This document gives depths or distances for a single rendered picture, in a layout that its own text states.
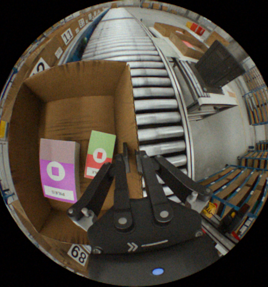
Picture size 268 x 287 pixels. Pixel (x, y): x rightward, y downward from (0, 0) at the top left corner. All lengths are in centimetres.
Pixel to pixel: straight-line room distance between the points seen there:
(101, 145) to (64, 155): 10
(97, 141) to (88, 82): 17
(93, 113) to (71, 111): 7
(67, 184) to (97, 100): 26
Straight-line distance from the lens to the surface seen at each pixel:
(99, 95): 36
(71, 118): 34
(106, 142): 28
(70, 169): 26
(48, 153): 28
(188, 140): 48
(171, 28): 135
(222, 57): 61
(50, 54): 57
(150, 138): 41
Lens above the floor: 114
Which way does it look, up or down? 86 degrees down
